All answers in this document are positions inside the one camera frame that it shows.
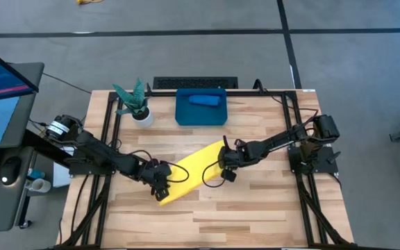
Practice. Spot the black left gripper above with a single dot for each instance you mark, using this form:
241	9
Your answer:
160	175

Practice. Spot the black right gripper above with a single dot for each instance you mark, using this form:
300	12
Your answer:
236	156

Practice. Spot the yellow microfiber towel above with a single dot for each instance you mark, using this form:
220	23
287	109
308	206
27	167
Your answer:
193	166

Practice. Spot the blue microfiber towel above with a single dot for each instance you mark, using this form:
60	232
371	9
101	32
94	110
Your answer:
203	100

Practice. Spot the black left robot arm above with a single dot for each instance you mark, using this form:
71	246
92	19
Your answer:
116	161

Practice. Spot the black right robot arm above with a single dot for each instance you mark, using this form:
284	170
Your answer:
283	139

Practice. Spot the blue plastic basket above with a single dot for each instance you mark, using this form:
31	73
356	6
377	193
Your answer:
200	116

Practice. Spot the black keyboard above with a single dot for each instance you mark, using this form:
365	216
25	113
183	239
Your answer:
194	83

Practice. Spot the green plant in white pot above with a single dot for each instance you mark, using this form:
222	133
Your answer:
134	100

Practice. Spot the white box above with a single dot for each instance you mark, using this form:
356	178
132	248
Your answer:
61	177

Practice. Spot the white mug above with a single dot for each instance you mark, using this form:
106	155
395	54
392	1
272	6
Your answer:
40	185

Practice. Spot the teal bottle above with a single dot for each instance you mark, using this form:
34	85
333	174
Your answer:
37	173

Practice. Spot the black mouse with blue light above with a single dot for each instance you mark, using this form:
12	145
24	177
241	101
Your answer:
10	170

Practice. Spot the black aluminium table frame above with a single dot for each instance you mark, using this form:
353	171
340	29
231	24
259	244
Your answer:
245	93

